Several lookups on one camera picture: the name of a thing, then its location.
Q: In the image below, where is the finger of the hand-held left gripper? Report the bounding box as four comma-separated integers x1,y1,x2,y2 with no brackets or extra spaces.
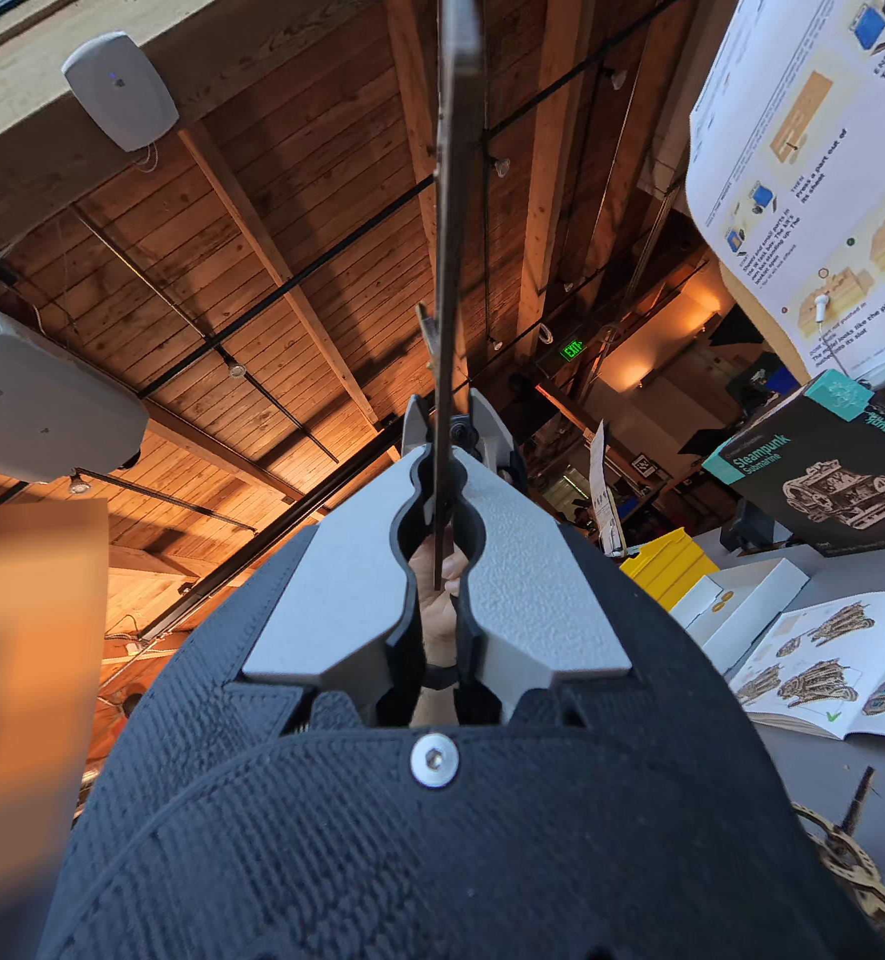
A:
468,388,505,470
403,393,435,453

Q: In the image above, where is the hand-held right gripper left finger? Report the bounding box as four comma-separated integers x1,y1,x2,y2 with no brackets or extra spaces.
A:
241,446,438,727

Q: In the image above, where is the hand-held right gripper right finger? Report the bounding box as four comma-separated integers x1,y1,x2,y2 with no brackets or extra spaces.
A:
451,448,633,727

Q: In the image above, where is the yellow plastic bin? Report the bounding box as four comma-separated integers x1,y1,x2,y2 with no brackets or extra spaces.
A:
619,527,721,612

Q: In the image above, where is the thin wooden parts sheet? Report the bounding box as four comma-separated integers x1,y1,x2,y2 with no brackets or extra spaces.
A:
416,0,486,594

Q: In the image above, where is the black model kit box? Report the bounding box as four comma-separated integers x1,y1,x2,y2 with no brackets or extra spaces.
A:
701,369,885,558

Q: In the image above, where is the wooden gear model assembly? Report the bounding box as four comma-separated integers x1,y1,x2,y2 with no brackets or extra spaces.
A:
791,765,885,931

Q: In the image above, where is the person's left hand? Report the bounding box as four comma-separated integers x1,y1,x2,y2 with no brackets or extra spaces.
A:
410,540,468,727

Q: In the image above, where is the standing paper sign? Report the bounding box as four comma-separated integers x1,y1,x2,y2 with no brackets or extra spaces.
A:
587,420,628,558

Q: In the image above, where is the white cardboard box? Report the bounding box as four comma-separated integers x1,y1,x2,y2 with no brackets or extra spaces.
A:
669,556,811,676

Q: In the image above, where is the open instruction booklet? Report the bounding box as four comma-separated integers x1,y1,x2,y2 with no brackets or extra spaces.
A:
729,591,885,745

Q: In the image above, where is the white ceiling projector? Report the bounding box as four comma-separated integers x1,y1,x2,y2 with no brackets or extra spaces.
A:
0,306,151,485

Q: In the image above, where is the printed instruction sheet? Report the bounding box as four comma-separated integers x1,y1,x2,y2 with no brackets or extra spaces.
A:
684,0,885,393

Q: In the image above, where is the black ceiling track rail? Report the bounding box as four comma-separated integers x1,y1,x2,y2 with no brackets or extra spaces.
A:
138,0,702,399

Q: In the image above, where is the white wireless access point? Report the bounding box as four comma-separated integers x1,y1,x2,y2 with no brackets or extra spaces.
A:
61,30,181,153

